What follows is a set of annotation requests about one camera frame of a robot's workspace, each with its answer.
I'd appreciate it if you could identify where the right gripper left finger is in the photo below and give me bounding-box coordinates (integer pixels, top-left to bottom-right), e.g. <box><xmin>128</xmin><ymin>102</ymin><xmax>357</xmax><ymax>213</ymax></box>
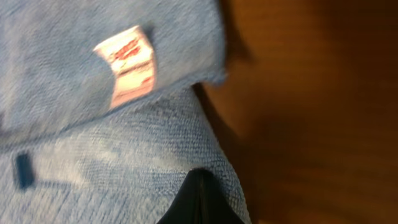
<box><xmin>157</xmin><ymin>169</ymin><xmax>200</xmax><ymax>224</ymax></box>

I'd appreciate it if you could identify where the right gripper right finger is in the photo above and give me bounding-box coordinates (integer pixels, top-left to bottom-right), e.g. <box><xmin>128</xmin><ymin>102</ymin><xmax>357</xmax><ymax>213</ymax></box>
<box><xmin>198</xmin><ymin>169</ymin><xmax>244</xmax><ymax>224</ymax></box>

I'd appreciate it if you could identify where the blue microfiber cloth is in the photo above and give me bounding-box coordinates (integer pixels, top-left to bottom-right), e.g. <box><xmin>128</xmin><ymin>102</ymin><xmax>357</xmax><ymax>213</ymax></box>
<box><xmin>1</xmin><ymin>0</ymin><xmax>250</xmax><ymax>223</ymax></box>

